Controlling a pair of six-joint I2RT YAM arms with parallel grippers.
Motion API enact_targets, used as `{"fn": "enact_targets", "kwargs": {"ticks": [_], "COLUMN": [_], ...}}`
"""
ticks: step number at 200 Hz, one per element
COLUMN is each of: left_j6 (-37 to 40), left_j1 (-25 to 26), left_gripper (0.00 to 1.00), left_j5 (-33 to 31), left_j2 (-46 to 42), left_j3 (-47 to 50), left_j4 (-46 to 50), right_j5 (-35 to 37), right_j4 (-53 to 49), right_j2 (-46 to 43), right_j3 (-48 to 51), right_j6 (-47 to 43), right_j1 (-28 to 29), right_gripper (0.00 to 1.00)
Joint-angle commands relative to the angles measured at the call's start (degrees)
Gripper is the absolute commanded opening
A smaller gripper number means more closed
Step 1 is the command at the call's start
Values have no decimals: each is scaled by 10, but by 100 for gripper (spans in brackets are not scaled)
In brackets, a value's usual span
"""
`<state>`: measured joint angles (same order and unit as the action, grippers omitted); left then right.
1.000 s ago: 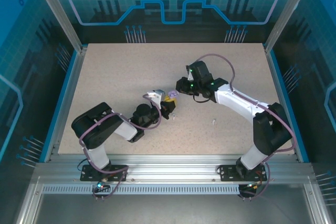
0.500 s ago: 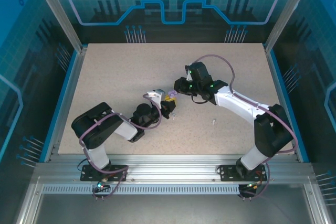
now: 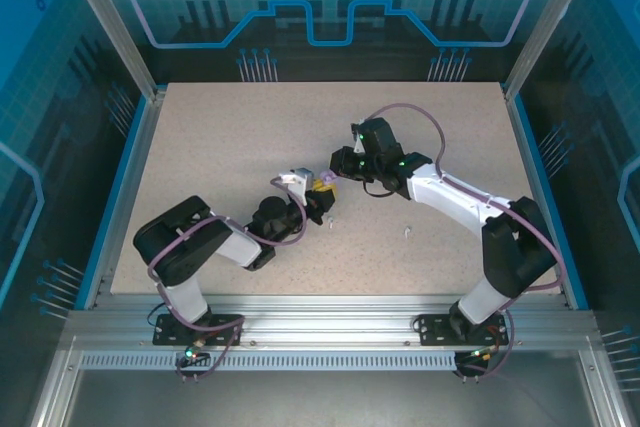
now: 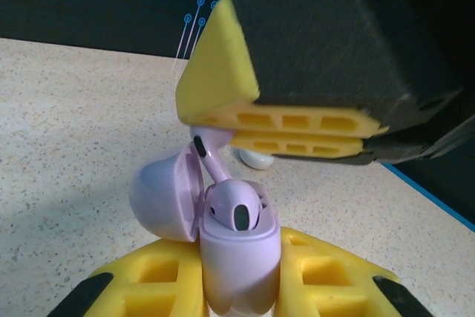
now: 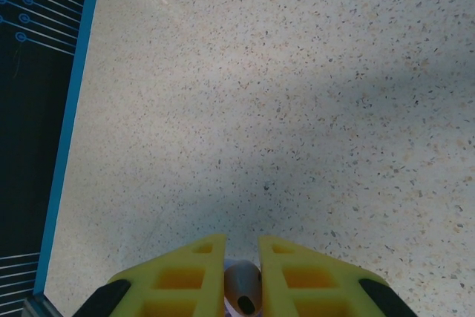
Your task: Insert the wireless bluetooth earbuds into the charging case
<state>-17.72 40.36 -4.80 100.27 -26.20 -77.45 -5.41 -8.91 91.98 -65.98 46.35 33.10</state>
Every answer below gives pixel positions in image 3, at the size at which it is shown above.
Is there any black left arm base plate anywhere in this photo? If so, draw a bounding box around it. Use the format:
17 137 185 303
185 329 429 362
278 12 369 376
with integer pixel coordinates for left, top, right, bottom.
152 313 245 347

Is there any aluminium frame post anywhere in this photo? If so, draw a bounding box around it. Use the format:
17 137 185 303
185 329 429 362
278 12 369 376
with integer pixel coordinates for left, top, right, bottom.
502 0 604 101
55 0 169 101

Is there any aluminium front frame bar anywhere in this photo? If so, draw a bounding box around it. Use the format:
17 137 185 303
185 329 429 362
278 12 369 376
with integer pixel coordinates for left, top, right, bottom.
29 336 84 427
579 349 629 427

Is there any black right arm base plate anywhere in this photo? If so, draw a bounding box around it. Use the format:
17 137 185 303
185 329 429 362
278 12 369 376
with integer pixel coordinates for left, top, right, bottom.
416 313 510 347

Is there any small circuit board green light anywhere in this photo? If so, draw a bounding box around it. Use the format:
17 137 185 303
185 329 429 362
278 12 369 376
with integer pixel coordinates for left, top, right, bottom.
457 346 494 363
179 345 211 364

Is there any slotted grey cable duct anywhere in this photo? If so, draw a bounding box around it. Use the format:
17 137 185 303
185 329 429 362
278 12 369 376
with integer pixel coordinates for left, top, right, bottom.
79 352 459 372

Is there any aluminium side rail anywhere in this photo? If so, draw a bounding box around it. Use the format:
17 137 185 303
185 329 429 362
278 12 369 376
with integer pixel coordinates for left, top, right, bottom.
82 89 169 311
502 84 576 311

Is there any aluminium mounting rail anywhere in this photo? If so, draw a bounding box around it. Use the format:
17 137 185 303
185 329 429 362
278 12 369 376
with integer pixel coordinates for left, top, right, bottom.
64 294 601 353

